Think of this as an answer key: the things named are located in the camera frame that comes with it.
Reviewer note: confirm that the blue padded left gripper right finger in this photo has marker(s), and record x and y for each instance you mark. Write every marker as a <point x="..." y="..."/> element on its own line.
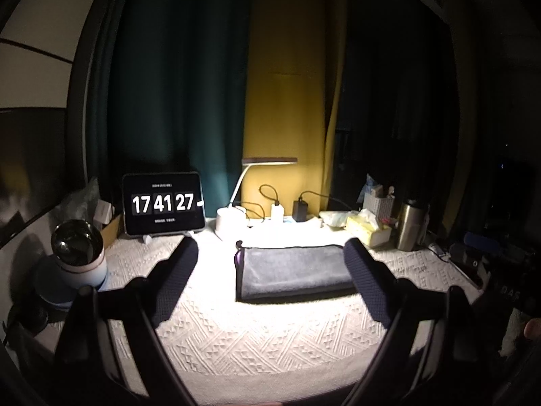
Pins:
<point x="422" y="357"/>

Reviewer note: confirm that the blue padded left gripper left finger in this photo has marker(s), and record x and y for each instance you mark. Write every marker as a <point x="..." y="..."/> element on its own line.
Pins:
<point x="86" y="360"/>

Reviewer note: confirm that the purple and grey towel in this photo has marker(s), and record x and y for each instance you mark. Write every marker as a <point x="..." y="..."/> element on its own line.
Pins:
<point x="291" y="274"/>

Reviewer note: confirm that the white tablet stand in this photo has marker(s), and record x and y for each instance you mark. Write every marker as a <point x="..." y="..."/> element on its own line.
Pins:
<point x="147" y="239"/>

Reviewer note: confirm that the cardboard box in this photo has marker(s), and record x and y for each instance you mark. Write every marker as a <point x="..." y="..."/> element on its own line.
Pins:
<point x="112" y="231"/>

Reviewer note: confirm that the black tablet showing clock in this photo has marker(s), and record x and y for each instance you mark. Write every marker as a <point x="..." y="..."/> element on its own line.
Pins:
<point x="164" y="203"/>

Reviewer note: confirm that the stainless steel tumbler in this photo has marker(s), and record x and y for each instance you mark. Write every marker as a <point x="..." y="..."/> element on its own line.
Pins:
<point x="411" y="221"/>

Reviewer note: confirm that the white textured tablecloth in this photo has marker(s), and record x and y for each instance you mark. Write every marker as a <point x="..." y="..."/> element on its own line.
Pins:
<point x="230" y="352"/>

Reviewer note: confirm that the yellow tissue box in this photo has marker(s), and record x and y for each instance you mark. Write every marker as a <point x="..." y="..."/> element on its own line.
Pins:
<point x="365" y="226"/>

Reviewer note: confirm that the white desk lamp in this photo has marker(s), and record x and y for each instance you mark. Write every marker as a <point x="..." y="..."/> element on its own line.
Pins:
<point x="253" y="196"/>

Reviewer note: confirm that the white perforated organizer basket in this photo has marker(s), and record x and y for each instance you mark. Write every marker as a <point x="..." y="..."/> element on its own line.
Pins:
<point x="382" y="208"/>

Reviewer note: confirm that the wet wipes plastic pack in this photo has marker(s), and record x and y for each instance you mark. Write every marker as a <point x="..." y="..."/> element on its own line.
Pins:
<point x="336" y="220"/>

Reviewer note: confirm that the white power strip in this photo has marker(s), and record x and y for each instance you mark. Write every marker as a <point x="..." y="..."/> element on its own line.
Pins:
<point x="286" y="220"/>

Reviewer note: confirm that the white charger plug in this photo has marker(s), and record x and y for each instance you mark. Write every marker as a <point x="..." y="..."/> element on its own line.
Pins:
<point x="277" y="213"/>

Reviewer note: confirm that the black charger plug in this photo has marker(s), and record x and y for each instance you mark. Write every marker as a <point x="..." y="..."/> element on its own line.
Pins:
<point x="299" y="210"/>

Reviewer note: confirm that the teal curtain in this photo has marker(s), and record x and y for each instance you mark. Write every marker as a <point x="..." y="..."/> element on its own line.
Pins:
<point x="167" y="93"/>

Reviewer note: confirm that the yellow curtain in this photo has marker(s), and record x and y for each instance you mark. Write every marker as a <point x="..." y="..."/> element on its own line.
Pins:
<point x="295" y="65"/>

